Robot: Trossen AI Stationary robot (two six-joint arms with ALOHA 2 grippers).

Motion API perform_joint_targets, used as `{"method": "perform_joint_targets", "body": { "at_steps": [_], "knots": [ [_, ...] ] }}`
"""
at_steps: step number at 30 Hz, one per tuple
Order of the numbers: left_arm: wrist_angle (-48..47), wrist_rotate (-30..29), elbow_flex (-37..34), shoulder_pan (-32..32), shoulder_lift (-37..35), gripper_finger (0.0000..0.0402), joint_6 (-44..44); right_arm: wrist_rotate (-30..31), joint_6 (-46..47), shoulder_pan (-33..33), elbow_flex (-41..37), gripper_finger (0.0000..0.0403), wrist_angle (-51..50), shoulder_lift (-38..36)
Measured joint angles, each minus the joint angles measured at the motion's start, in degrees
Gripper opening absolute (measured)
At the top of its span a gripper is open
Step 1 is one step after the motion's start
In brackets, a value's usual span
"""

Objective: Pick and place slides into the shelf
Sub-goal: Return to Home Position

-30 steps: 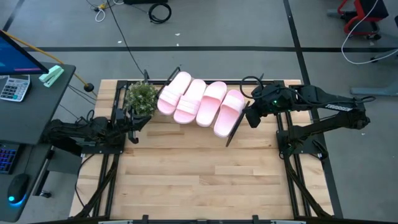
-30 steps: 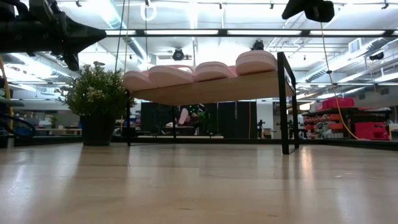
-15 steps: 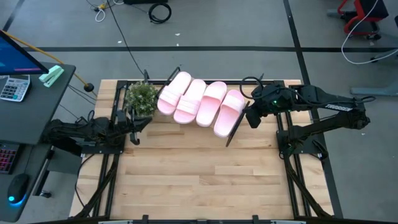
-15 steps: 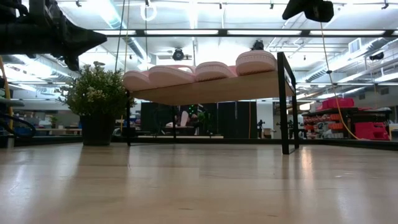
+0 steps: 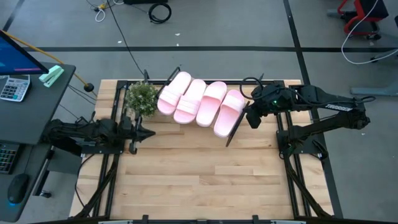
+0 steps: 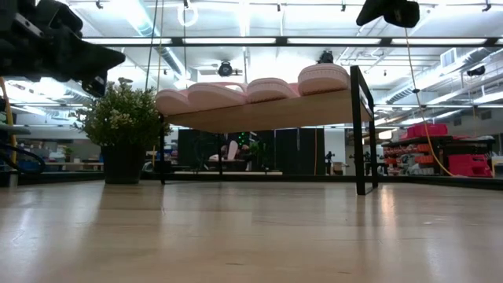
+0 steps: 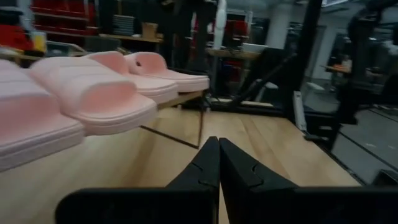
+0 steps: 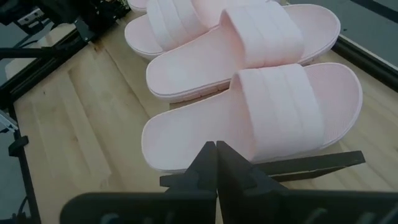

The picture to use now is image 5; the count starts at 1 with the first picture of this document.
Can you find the yellow pole with black end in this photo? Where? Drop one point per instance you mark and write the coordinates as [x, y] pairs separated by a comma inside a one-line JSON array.
[[88, 87]]

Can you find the pink slide sandal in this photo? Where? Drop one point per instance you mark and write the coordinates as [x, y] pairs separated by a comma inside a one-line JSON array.
[[211, 104], [228, 113], [189, 102], [172, 95]]

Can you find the black office desk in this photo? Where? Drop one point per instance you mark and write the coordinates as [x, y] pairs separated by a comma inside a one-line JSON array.
[[31, 115]]

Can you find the grey desk foot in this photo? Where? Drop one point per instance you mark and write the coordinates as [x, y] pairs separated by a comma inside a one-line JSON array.
[[373, 91]]

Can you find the black computer monitor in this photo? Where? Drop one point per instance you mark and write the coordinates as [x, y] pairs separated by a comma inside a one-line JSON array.
[[15, 59]]

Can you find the mint green stapler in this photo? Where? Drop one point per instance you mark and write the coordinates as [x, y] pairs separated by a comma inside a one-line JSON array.
[[51, 76]]

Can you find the green potted plant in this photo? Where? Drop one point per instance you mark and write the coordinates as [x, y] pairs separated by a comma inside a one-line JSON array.
[[141, 99]]

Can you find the grey desk calculator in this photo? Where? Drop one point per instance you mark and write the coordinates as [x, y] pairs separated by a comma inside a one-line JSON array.
[[14, 88]]

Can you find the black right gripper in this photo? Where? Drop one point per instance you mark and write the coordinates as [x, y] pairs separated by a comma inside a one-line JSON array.
[[267, 98]]

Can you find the black aluminium table frame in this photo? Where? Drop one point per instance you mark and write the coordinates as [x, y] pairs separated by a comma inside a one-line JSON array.
[[110, 199]]

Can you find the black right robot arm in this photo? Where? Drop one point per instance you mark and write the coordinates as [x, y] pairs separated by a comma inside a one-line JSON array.
[[326, 102]]

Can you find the black power adapter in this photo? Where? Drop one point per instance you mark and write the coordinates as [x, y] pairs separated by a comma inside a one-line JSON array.
[[81, 120]]

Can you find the black computer mouse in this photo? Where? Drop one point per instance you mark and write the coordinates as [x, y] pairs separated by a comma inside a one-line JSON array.
[[18, 186]]

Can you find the red cart with black top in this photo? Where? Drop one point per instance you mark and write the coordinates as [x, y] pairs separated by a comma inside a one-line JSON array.
[[361, 11]]

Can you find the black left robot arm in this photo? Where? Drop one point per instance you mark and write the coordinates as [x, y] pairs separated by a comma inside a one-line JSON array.
[[77, 132]]

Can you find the black box on floor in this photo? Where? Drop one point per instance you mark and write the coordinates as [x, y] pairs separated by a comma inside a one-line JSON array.
[[140, 1]]

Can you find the black keyboard with red backlight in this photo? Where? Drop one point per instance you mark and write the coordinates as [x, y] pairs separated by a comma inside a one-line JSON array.
[[7, 157]]

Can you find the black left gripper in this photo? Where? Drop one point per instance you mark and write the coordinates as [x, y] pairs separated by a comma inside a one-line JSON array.
[[127, 130]]

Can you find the wooden shelf with black legs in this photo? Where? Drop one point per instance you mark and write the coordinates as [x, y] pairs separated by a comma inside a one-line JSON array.
[[237, 125]]

